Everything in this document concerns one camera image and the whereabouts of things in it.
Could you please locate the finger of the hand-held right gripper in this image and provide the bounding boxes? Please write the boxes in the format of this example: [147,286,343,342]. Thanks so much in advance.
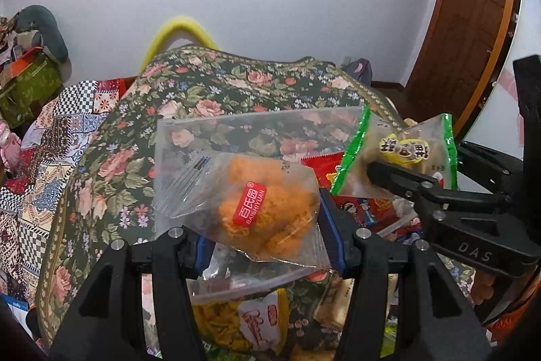
[456,140,525,198]
[366,159,541,282]

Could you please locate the dark bag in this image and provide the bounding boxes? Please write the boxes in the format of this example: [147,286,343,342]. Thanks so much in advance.
[343,58,373,85]

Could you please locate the green patterned box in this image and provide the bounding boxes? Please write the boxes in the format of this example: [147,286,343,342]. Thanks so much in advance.
[0,52,65,129]

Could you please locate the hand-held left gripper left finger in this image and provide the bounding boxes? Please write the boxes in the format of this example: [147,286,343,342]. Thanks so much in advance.
[48,229,217,361]

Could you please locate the cartoon print snack packet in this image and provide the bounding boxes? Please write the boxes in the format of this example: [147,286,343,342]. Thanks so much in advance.
[336,195,421,243]

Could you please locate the red snack packet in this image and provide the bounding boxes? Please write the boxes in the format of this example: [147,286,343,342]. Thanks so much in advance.
[301,152,349,195]

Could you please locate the large clear plastic bag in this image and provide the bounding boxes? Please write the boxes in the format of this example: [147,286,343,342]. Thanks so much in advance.
[153,106,369,302]

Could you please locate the patchwork blanket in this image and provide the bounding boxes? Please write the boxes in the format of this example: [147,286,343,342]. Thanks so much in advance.
[0,78,130,304]

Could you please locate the beige snack packet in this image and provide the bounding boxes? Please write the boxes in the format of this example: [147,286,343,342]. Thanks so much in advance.
[313,276,356,333]

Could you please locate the green-edged snack packet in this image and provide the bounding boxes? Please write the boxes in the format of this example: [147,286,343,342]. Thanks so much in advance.
[330,106,459,199]

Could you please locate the orange crispy snack packet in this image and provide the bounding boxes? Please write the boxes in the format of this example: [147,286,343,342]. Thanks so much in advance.
[153,152,334,269]

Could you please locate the grey pillow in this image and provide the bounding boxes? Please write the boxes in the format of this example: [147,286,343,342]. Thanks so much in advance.
[15,5,69,64]

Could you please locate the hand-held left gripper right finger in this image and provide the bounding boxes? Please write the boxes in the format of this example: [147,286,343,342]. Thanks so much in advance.
[319,188,493,361]

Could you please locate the brown wooden door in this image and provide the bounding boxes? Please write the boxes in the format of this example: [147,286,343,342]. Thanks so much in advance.
[403,0,521,142]

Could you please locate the yellow snack packet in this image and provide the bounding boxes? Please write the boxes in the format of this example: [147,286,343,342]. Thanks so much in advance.
[190,288,292,354]

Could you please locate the floral blanket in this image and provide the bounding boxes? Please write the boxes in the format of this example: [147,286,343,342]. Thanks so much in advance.
[36,45,478,361]

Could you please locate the yellow fluffy hoop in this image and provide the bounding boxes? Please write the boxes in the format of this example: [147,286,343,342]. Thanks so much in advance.
[141,17,219,75]

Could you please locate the orange cloth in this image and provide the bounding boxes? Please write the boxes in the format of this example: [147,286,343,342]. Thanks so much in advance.
[486,299,531,345]

